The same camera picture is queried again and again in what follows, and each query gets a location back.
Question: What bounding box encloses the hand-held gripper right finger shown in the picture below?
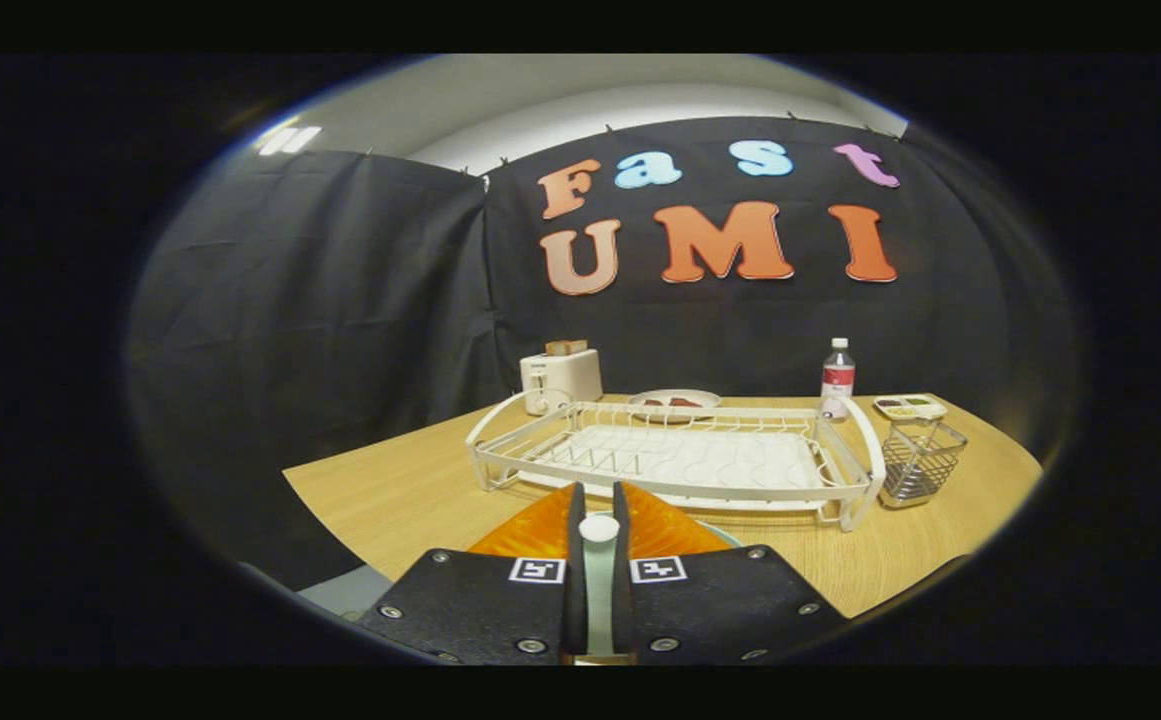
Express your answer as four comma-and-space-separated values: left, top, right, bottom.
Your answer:
612, 481, 849, 663

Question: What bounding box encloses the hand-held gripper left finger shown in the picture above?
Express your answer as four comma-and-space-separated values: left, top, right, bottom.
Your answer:
355, 482, 587, 666

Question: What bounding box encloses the white wire dish rack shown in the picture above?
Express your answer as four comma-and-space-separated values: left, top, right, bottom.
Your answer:
465, 390, 887, 533

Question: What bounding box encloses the metal wire basket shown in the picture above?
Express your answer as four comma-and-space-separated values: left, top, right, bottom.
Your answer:
881, 418, 969, 509

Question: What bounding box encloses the small plate with brown food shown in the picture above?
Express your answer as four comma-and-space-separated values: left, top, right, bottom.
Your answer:
627, 389, 723, 421

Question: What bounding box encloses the white toaster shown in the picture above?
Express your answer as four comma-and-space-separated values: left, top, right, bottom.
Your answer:
520, 348, 604, 417

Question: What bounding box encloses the clear plastic water bottle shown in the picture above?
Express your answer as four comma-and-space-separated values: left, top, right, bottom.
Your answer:
820, 338, 856, 421

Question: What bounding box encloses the white divided snack tray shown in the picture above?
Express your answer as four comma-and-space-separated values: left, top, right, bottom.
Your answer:
873, 395, 949, 421

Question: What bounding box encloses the black backdrop cloth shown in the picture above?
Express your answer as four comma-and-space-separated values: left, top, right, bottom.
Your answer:
125, 115, 1076, 591

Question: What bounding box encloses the ceiling light panel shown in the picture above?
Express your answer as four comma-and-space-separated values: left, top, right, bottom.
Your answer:
258, 125, 323, 157

